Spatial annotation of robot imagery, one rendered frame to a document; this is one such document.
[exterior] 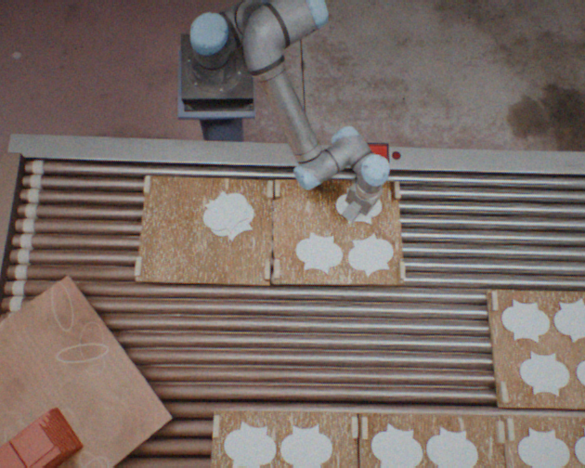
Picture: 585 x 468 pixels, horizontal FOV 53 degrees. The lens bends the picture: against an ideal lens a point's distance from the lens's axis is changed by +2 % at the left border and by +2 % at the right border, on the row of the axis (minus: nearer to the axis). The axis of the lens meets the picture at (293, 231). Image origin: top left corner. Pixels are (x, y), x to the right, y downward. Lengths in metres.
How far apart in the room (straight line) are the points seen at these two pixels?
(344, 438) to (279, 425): 0.19
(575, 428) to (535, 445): 0.14
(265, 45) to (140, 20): 2.02
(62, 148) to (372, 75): 1.79
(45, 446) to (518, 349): 1.32
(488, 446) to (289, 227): 0.87
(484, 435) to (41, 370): 1.25
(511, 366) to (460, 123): 1.65
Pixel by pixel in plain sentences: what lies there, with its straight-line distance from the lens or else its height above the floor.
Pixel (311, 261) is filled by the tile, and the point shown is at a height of 0.94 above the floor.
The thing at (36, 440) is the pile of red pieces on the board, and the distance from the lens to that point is 1.56.
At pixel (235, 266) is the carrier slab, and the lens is 1.81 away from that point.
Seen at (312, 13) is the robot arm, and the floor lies 1.50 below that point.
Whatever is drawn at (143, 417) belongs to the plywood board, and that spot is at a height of 1.04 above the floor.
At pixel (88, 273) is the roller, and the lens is 1.89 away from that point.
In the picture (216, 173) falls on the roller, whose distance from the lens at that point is 1.93.
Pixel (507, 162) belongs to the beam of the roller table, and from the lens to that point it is 2.12.
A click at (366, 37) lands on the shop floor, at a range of 3.39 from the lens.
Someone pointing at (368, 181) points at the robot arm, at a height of 1.23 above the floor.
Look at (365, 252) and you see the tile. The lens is 1.84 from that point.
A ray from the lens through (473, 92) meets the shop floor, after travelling 3.35.
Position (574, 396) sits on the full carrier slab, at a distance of 1.98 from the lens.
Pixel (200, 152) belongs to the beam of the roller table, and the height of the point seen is 0.91.
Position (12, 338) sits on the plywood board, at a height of 1.04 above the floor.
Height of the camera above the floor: 2.68
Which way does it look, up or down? 72 degrees down
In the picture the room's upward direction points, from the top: 10 degrees clockwise
